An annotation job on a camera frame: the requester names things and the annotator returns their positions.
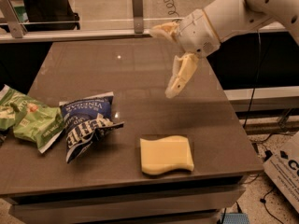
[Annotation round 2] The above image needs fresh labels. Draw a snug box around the black floor cable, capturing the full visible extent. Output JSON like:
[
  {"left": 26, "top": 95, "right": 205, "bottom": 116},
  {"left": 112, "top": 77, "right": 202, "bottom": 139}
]
[{"left": 260, "top": 185, "right": 286, "bottom": 224}]

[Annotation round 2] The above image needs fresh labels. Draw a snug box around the black hanging cable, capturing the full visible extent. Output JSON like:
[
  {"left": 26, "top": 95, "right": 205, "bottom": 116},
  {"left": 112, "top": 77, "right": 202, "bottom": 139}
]
[{"left": 242, "top": 30, "right": 263, "bottom": 129}]

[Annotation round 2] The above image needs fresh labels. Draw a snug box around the metal bracket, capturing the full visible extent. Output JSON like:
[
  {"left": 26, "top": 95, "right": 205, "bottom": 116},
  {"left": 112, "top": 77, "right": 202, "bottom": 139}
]
[
  {"left": 0, "top": 0, "right": 27, "bottom": 38},
  {"left": 132, "top": 0, "right": 144, "bottom": 34}
]

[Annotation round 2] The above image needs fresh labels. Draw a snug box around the glass barrier panel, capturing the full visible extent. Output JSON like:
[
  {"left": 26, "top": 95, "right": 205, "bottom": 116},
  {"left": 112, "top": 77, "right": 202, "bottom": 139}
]
[{"left": 0, "top": 0, "right": 244, "bottom": 31}]

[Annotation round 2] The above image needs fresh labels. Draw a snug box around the green jalapeno chip bag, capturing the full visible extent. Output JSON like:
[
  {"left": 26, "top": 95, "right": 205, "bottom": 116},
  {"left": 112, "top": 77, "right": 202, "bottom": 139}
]
[{"left": 0, "top": 85, "right": 64, "bottom": 153}]

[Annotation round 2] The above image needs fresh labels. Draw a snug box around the blue chip bag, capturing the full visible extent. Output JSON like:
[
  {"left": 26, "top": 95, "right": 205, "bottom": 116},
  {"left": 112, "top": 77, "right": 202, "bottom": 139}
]
[{"left": 60, "top": 91, "right": 124, "bottom": 163}]

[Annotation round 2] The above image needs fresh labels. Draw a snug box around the coiled black cable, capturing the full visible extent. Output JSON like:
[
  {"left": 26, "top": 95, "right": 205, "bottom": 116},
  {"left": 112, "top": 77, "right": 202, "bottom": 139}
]
[{"left": 156, "top": 0, "right": 183, "bottom": 23}]

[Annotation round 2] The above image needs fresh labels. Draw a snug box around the black office chair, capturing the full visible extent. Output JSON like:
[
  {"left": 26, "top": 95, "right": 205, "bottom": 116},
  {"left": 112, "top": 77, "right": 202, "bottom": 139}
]
[{"left": 23, "top": 0, "right": 80, "bottom": 32}]

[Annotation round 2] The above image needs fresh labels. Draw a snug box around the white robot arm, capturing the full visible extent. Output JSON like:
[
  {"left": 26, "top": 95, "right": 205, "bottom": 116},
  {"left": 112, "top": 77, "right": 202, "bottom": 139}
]
[{"left": 149, "top": 0, "right": 299, "bottom": 98}]

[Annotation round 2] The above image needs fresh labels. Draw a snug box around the yellow sponge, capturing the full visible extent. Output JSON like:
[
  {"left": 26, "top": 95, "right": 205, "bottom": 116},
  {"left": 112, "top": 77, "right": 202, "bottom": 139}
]
[{"left": 140, "top": 135, "right": 194, "bottom": 175}]

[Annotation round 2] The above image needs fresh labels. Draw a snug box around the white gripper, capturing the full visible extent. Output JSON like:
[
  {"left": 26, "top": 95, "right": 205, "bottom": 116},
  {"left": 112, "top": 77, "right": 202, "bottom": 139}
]
[{"left": 149, "top": 9, "right": 221, "bottom": 99}]

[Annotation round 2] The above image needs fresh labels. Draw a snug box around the left metal bracket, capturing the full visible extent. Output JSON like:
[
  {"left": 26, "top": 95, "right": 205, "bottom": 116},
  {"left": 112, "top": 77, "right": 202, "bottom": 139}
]
[{"left": 0, "top": 0, "right": 27, "bottom": 38}]

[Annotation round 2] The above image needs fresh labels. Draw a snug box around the white cardboard box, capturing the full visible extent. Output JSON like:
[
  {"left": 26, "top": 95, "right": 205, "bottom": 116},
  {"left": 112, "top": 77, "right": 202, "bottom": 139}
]
[{"left": 263, "top": 133, "right": 299, "bottom": 213}]

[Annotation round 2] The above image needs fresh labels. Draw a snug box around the blue floor object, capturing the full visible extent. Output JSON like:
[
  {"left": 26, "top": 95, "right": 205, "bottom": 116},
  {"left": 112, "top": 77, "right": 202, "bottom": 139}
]
[{"left": 221, "top": 213, "right": 250, "bottom": 224}]

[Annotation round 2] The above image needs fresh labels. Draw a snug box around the middle metal bracket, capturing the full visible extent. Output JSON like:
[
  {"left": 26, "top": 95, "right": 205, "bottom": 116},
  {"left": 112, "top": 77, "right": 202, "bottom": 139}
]
[{"left": 132, "top": 0, "right": 144, "bottom": 34}]

